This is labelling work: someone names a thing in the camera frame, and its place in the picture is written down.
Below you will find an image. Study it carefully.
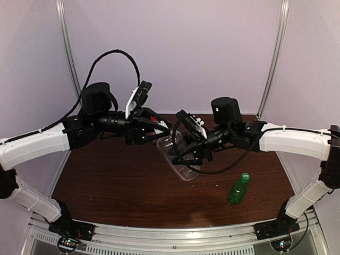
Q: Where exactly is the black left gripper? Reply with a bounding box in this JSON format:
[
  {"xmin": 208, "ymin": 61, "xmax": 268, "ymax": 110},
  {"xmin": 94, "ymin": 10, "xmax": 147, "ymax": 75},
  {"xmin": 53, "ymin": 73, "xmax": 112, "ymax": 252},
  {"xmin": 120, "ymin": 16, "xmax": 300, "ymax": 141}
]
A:
[{"xmin": 91, "ymin": 105, "xmax": 172, "ymax": 145}]

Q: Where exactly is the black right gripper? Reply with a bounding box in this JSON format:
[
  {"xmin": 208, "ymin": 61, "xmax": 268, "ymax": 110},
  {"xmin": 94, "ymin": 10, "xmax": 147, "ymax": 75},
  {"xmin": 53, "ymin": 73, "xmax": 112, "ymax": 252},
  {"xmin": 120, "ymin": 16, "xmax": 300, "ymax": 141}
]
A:
[{"xmin": 167, "ymin": 123, "xmax": 233, "ymax": 166}]

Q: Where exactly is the red label water bottle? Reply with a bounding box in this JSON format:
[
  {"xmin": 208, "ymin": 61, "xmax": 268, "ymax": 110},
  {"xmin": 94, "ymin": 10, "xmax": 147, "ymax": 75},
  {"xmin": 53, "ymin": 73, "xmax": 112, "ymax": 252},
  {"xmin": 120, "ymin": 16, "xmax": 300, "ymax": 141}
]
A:
[{"xmin": 148, "ymin": 115, "xmax": 165, "ymax": 141}]

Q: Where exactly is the clear plastic bottle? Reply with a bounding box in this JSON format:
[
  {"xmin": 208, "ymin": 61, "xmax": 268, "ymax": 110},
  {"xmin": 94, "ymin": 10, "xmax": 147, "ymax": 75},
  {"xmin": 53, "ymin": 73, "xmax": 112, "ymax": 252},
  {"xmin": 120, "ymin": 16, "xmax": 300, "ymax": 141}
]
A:
[{"xmin": 157, "ymin": 131, "xmax": 199, "ymax": 181}]

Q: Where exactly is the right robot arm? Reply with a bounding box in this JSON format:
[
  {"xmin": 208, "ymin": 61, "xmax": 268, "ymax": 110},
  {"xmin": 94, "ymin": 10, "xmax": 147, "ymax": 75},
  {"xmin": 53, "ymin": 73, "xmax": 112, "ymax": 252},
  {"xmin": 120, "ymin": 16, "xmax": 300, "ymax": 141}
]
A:
[{"xmin": 172, "ymin": 97, "xmax": 339, "ymax": 235}]

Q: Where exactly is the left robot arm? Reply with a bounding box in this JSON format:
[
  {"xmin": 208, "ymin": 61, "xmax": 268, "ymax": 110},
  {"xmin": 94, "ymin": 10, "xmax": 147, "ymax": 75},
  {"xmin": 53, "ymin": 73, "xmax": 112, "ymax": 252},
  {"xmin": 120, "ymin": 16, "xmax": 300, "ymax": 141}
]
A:
[{"xmin": 1, "ymin": 81, "xmax": 172, "ymax": 236}]

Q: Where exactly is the green plastic bottle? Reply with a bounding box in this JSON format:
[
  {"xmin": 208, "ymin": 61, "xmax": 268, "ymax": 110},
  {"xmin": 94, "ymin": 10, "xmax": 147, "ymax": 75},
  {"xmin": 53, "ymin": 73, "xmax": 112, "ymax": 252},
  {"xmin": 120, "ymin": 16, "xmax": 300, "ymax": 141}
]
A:
[{"xmin": 228, "ymin": 178, "xmax": 249, "ymax": 205}]

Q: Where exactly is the right circuit board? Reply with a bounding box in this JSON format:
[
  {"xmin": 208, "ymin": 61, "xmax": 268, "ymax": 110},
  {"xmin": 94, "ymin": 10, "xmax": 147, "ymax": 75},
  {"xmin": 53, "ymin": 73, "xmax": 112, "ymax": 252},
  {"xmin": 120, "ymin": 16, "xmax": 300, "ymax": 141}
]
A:
[{"xmin": 270, "ymin": 237, "xmax": 292, "ymax": 252}]

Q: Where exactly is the circuit board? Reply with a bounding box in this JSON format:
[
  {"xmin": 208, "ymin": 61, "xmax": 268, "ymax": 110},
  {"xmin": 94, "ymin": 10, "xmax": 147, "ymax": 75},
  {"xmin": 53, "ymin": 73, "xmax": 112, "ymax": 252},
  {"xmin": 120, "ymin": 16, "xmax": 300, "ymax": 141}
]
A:
[
  {"xmin": 57, "ymin": 237, "xmax": 79, "ymax": 253},
  {"xmin": 270, "ymin": 237, "xmax": 292, "ymax": 252}
]

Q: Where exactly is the left circuit board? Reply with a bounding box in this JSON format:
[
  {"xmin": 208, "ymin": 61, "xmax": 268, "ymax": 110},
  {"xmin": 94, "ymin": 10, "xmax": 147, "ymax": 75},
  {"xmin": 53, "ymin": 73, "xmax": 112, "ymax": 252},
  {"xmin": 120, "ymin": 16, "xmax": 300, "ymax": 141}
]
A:
[{"xmin": 57, "ymin": 237, "xmax": 79, "ymax": 253}]

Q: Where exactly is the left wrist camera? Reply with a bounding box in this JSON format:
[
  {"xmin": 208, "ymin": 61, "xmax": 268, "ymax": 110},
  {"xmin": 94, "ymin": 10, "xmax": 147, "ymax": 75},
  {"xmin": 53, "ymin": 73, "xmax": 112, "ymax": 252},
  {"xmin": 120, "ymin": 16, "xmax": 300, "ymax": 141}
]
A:
[{"xmin": 125, "ymin": 81, "xmax": 152, "ymax": 120}]

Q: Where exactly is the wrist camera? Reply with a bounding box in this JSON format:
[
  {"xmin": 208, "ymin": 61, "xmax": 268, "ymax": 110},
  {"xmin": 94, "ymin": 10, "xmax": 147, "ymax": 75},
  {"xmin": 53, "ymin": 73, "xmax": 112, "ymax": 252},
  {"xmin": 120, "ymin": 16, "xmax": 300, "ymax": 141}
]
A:
[
  {"xmin": 125, "ymin": 81, "xmax": 152, "ymax": 120},
  {"xmin": 176, "ymin": 110, "xmax": 207, "ymax": 139}
]

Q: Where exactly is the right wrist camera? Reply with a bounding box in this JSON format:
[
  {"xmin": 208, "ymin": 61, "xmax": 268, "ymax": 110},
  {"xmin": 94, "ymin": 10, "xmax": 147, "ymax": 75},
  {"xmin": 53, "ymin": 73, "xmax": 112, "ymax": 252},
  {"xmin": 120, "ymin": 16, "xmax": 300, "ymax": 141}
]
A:
[{"xmin": 176, "ymin": 110, "xmax": 207, "ymax": 139}]

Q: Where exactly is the right black braided cable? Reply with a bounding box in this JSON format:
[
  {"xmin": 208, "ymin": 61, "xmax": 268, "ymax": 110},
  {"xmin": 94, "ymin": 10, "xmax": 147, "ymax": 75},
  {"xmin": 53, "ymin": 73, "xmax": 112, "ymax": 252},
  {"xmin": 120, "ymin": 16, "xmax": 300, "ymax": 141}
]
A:
[{"xmin": 171, "ymin": 119, "xmax": 253, "ymax": 175}]

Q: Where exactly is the black braided cable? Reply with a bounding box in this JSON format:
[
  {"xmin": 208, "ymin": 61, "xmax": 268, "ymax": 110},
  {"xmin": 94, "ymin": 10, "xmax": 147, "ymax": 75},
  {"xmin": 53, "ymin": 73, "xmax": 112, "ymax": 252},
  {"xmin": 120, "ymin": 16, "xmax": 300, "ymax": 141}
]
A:
[
  {"xmin": 171, "ymin": 119, "xmax": 253, "ymax": 175},
  {"xmin": 57, "ymin": 48, "xmax": 141, "ymax": 125}
]

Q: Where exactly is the left black braided cable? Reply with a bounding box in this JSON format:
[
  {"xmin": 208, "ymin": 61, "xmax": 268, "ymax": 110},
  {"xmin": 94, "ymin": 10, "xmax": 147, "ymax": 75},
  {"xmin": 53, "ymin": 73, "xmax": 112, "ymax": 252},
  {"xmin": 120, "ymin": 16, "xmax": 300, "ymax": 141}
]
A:
[{"xmin": 57, "ymin": 48, "xmax": 141, "ymax": 125}]

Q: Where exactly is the front aluminium rail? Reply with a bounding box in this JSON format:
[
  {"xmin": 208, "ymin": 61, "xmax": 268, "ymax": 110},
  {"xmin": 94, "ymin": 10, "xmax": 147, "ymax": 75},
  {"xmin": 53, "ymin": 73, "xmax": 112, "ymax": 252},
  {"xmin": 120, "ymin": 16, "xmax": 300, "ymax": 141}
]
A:
[{"xmin": 19, "ymin": 210, "xmax": 330, "ymax": 254}]

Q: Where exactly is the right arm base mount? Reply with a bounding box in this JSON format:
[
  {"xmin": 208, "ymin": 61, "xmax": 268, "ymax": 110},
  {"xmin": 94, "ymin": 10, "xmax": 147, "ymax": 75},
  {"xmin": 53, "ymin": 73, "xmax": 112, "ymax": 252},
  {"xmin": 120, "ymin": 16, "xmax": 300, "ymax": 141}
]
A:
[{"xmin": 254, "ymin": 200, "xmax": 300, "ymax": 240}]

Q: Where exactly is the right aluminium frame post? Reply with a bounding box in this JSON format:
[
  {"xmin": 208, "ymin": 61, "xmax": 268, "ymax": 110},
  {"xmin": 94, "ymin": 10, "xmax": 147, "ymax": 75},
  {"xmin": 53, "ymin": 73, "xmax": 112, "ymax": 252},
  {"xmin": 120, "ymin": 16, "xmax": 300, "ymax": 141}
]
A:
[{"xmin": 256, "ymin": 0, "xmax": 289, "ymax": 120}]

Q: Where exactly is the aluminium frame post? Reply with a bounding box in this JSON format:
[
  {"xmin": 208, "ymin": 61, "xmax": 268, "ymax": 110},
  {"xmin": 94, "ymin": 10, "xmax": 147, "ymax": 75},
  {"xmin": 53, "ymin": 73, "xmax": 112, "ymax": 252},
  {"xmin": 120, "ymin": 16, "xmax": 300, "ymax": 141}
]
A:
[
  {"xmin": 256, "ymin": 0, "xmax": 289, "ymax": 120},
  {"xmin": 56, "ymin": 0, "xmax": 81, "ymax": 96}
]

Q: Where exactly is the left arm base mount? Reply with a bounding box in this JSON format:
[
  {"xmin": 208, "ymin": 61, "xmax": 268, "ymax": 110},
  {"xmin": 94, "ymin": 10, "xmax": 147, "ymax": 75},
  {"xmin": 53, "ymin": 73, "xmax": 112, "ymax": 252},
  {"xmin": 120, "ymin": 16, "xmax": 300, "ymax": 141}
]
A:
[{"xmin": 45, "ymin": 200, "xmax": 95, "ymax": 241}]

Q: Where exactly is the left aluminium frame post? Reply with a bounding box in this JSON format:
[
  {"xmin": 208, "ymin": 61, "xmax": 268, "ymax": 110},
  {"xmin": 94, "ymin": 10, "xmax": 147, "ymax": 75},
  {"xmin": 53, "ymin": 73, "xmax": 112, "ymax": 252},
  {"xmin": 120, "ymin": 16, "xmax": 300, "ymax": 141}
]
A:
[{"xmin": 56, "ymin": 0, "xmax": 81, "ymax": 96}]

